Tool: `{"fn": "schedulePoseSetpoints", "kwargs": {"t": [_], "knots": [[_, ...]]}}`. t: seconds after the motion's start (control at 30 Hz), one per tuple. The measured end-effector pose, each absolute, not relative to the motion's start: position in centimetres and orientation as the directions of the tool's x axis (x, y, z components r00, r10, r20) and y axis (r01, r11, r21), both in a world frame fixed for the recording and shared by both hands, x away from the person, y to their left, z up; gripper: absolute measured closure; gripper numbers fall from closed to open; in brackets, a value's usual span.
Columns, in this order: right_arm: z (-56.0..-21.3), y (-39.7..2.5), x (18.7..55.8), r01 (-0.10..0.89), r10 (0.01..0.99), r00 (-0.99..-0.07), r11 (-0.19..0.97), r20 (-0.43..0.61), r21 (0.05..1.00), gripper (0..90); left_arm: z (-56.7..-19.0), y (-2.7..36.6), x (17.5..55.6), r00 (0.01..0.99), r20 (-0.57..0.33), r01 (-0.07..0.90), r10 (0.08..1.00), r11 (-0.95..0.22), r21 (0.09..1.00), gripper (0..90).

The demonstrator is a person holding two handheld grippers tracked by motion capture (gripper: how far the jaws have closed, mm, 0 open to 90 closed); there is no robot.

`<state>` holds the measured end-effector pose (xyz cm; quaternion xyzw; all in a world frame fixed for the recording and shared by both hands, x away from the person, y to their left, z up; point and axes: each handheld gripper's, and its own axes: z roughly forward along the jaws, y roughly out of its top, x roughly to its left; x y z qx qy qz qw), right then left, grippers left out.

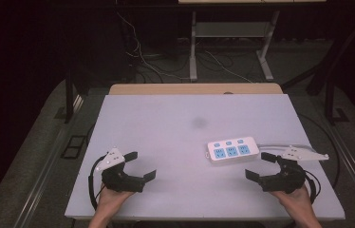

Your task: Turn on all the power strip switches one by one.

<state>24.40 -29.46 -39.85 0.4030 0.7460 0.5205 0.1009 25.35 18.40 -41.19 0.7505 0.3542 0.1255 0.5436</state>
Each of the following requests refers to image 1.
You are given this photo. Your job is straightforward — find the wooden table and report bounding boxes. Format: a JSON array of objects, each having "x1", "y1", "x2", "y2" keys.
[{"x1": 108, "y1": 83, "x2": 284, "y2": 96}]

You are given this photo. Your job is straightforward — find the white foam board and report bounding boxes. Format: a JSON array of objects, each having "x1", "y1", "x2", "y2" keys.
[{"x1": 65, "y1": 93, "x2": 346, "y2": 221}]

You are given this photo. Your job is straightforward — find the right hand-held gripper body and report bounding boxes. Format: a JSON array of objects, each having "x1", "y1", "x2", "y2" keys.
[{"x1": 259, "y1": 144, "x2": 330, "y2": 195}]

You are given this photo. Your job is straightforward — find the thin black floor cable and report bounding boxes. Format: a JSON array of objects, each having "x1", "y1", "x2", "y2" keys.
[{"x1": 298, "y1": 112, "x2": 342, "y2": 188}]

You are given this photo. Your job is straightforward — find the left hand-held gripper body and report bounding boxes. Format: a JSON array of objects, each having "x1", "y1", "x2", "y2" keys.
[{"x1": 95, "y1": 147, "x2": 145, "y2": 194}]

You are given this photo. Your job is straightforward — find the short white floor cable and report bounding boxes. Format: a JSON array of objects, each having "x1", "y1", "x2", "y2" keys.
[{"x1": 205, "y1": 50, "x2": 253, "y2": 84}]

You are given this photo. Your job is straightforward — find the black upright stand post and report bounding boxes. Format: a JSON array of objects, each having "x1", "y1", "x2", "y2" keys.
[{"x1": 64, "y1": 69, "x2": 75, "y2": 124}]

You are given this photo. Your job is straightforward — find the person's right hand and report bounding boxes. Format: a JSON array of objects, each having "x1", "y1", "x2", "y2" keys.
[{"x1": 269, "y1": 185, "x2": 316, "y2": 220}]

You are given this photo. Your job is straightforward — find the black slanted stand leg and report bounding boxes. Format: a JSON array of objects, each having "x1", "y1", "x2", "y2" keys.
[{"x1": 281, "y1": 12, "x2": 355, "y2": 97}]

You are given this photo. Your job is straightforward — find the white metal frame desk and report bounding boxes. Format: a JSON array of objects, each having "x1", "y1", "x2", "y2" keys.
[{"x1": 177, "y1": 0, "x2": 327, "y2": 83}]

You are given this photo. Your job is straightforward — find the black rectangular floor frame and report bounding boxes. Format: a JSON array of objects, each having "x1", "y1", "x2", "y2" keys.
[{"x1": 60, "y1": 135, "x2": 86, "y2": 160}]

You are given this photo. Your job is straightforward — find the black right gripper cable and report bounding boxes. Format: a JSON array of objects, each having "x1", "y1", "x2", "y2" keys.
[{"x1": 304, "y1": 170, "x2": 323, "y2": 204}]

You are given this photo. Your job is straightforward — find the white power strip cable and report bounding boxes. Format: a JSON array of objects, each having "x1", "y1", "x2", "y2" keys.
[{"x1": 256, "y1": 143, "x2": 313, "y2": 152}]

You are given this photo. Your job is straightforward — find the aluminium floor rail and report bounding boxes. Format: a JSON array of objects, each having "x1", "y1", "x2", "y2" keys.
[
  {"x1": 323, "y1": 122, "x2": 355, "y2": 217},
  {"x1": 13, "y1": 94, "x2": 85, "y2": 228}
]

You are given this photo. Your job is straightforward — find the long white floor cable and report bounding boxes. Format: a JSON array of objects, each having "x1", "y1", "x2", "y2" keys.
[{"x1": 116, "y1": 11, "x2": 193, "y2": 81}]

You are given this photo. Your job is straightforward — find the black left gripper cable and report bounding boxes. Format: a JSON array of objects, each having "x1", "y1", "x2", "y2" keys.
[{"x1": 87, "y1": 154, "x2": 107, "y2": 211}]

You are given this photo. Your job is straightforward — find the white power strip blue sockets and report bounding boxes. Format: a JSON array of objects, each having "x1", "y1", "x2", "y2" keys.
[{"x1": 206, "y1": 136, "x2": 261, "y2": 164}]

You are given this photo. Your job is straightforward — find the person's left hand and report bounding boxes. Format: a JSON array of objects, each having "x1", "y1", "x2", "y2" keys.
[{"x1": 97, "y1": 183, "x2": 135, "y2": 214}]

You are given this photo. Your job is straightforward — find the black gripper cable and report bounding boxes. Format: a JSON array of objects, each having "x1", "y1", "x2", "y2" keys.
[
  {"x1": 304, "y1": 170, "x2": 323, "y2": 204},
  {"x1": 87, "y1": 154, "x2": 107, "y2": 211}
]

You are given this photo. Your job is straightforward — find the black stand with foot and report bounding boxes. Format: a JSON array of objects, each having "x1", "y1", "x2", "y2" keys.
[{"x1": 324, "y1": 74, "x2": 351, "y2": 126}]

